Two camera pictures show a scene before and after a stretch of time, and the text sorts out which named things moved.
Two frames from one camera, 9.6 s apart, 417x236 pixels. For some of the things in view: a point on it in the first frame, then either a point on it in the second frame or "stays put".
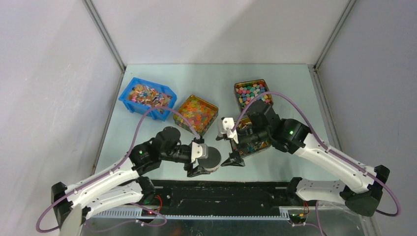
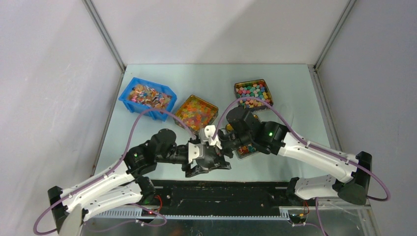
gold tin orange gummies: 200,113 stays put
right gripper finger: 234,160 -> 220,162
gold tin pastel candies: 245,91 stays put
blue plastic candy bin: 141,95 stays put
